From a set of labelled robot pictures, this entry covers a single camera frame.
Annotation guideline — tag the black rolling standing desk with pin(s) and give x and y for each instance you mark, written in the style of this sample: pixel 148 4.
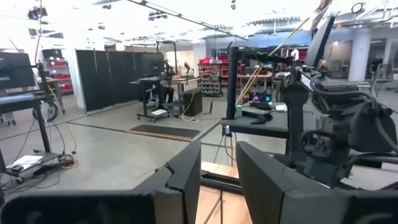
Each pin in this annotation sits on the black rolling standing desk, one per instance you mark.
pixel 150 85

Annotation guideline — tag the black slanted panel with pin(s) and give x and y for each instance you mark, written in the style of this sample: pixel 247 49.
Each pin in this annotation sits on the black slanted panel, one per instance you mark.
pixel 320 43

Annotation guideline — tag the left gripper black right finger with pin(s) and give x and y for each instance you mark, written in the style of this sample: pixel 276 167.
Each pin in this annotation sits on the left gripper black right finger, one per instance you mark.
pixel 273 193

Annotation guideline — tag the black floor mat red edge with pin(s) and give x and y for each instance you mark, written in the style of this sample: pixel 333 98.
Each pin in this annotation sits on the black floor mat red edge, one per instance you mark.
pixel 164 132

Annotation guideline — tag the white shelf with red bins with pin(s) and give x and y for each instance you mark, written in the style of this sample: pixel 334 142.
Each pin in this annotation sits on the white shelf with red bins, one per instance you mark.
pixel 57 74

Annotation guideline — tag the shelving rack with red bins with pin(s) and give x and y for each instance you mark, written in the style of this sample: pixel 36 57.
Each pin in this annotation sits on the shelving rack with red bins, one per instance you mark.
pixel 211 77

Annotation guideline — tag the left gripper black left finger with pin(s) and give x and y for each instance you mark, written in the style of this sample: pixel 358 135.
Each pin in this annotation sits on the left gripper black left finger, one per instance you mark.
pixel 174 193

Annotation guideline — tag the white round column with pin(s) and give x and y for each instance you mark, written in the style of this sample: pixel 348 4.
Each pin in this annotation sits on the white round column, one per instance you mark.
pixel 359 56

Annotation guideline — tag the computer with glowing lights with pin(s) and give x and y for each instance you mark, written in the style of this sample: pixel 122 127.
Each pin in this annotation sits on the computer with glowing lights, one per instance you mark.
pixel 259 97

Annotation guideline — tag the black rolling equipment cart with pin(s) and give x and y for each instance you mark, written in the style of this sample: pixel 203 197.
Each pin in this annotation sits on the black rolling equipment cart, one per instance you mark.
pixel 42 124

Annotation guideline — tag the black box computer case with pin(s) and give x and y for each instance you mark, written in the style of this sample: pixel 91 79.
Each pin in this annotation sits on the black box computer case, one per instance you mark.
pixel 192 102

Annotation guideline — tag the small teal bottle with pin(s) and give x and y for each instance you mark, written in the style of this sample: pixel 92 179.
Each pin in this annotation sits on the small teal bottle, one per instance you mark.
pixel 238 111

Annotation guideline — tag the black computer monitor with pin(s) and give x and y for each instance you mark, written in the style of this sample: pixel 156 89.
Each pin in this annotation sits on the black computer monitor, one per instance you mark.
pixel 15 70

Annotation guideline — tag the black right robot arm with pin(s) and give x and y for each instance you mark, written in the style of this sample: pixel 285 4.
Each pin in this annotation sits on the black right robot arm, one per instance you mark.
pixel 335 130

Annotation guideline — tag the white paper sheet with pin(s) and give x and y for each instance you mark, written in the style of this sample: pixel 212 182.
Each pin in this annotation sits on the white paper sheet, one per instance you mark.
pixel 26 161

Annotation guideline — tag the black table frame bar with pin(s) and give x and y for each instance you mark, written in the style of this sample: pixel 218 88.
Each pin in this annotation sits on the black table frame bar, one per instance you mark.
pixel 222 182

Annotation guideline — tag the yellow slanted pole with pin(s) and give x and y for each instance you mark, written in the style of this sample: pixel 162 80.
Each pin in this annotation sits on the yellow slanted pole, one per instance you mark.
pixel 253 82

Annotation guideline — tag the black folding partition screen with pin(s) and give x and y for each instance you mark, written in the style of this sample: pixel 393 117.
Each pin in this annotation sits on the black folding partition screen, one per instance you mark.
pixel 105 77

